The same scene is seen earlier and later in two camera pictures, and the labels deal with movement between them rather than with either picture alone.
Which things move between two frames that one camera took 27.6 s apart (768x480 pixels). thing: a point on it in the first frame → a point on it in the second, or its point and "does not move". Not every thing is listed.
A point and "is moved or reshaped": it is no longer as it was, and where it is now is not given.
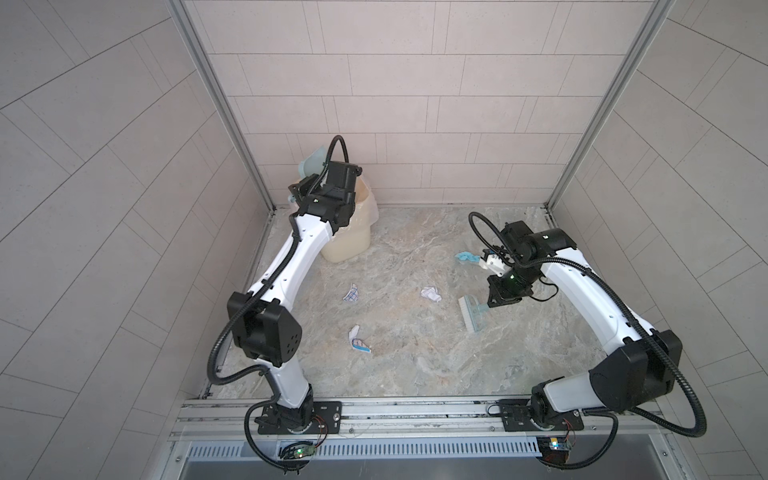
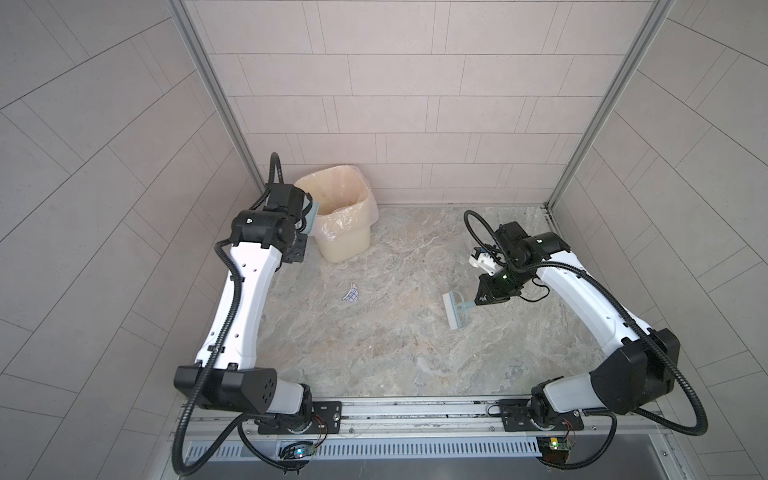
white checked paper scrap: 352,294 does not move
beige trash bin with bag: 351,241 does not move
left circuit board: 297,450 does not move
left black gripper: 299,194 → 300,245
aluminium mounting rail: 231,420 does not move
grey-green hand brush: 473,311 → 456,309
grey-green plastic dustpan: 314,163 is moved or reshaped
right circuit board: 554,449 does not move
